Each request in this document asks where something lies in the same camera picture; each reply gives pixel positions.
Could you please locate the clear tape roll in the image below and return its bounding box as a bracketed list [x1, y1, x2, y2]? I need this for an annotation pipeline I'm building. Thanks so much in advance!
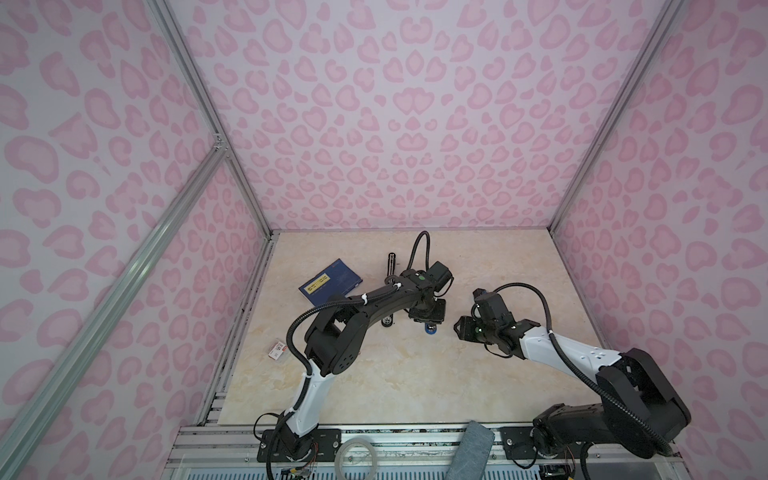
[334, 437, 379, 480]

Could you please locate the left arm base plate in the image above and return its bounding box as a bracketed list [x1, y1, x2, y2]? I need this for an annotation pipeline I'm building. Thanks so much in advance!
[257, 427, 342, 463]

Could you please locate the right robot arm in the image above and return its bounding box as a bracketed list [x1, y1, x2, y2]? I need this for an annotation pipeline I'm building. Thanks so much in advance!
[454, 288, 691, 459]

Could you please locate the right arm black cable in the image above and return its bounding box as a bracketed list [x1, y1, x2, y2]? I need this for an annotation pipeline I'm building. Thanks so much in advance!
[491, 281, 673, 451]

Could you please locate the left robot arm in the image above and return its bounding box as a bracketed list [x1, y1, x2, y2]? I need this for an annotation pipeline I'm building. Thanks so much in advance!
[278, 262, 453, 440]

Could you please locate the aluminium frame rail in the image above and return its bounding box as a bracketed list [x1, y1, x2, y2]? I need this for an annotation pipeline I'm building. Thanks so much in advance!
[0, 140, 229, 463]

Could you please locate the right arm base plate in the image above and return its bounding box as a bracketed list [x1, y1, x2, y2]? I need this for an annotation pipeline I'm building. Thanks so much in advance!
[499, 426, 578, 461]

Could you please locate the grey cloth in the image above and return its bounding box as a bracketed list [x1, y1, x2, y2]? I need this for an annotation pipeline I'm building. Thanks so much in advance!
[445, 421, 495, 480]

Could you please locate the blue booklet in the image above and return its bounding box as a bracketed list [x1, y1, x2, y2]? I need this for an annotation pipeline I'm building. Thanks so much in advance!
[298, 259, 363, 306]

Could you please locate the red white staple box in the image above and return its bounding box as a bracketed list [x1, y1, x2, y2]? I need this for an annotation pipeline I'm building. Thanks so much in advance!
[268, 340, 288, 362]

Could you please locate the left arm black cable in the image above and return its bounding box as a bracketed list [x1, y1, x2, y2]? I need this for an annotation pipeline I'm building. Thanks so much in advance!
[285, 230, 432, 385]

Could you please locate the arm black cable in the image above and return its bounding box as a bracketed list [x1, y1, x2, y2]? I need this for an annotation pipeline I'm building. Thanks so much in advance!
[491, 281, 673, 451]
[285, 230, 432, 385]

